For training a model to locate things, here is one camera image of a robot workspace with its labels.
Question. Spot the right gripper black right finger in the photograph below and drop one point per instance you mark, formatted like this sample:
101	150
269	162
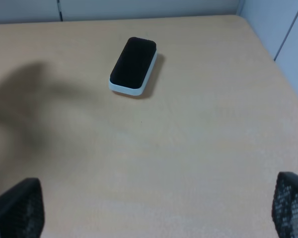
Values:
285	205

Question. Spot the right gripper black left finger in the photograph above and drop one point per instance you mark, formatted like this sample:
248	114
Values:
22	210

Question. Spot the black and white eraser block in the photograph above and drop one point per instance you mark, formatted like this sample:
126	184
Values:
133	67

